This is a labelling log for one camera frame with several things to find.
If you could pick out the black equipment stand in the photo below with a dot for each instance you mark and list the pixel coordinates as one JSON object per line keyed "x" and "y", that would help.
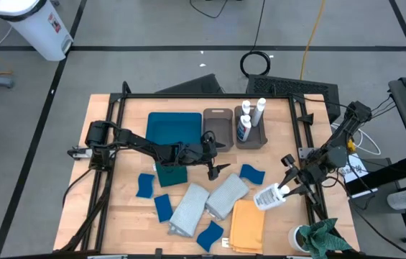
{"x": 386, "y": 176}

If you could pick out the orange towel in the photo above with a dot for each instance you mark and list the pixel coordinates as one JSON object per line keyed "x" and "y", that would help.
{"x": 247, "y": 230}

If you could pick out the white printed paper sheet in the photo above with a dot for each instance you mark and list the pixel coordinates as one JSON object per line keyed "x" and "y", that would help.
{"x": 355, "y": 171}

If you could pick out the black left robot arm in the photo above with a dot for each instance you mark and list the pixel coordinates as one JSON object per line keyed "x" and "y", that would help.
{"x": 134, "y": 140}

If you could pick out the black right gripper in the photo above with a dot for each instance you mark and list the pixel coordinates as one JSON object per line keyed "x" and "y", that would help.
{"x": 312, "y": 174}

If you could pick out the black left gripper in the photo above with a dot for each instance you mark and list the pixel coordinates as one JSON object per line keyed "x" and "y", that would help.
{"x": 195, "y": 153}

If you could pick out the teal blue towel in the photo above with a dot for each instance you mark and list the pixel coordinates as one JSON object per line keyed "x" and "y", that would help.
{"x": 210, "y": 235}

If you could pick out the grey translucent bin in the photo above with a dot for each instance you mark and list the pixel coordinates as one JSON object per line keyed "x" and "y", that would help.
{"x": 218, "y": 129}
{"x": 258, "y": 142}

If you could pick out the white translucent cylinder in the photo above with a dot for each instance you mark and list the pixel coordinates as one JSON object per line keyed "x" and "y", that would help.
{"x": 404, "y": 199}

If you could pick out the teal blue plastic bin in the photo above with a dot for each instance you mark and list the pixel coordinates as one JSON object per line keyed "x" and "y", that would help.
{"x": 174, "y": 127}

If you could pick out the grey towel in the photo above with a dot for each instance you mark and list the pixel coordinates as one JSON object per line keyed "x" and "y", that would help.
{"x": 189, "y": 210}
{"x": 227, "y": 196}

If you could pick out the black aluminium table frame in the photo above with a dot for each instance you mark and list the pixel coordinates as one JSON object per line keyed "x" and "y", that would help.
{"x": 206, "y": 96}

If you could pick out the white cup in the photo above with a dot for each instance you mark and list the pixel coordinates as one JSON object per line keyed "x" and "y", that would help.
{"x": 293, "y": 239}

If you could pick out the blue sponge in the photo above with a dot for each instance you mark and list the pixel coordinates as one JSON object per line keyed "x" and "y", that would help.
{"x": 253, "y": 175}
{"x": 163, "y": 208}
{"x": 145, "y": 185}

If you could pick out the small white tag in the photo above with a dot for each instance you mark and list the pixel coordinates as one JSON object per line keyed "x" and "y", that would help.
{"x": 225, "y": 242}

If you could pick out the dark green cloth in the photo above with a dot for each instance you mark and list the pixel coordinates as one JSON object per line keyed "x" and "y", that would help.
{"x": 172, "y": 176}

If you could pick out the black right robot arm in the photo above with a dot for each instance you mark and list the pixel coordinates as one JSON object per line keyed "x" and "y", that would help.
{"x": 342, "y": 129}

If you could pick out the black flat panel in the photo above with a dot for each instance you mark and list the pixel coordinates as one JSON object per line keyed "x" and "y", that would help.
{"x": 195, "y": 86}

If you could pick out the black table-level camera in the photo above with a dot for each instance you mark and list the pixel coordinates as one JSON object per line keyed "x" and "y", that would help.
{"x": 158, "y": 253}

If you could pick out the green crumpled cloth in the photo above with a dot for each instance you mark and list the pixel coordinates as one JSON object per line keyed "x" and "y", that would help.
{"x": 323, "y": 239}

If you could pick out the white trash can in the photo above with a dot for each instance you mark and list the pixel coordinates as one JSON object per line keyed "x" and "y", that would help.
{"x": 37, "y": 28}

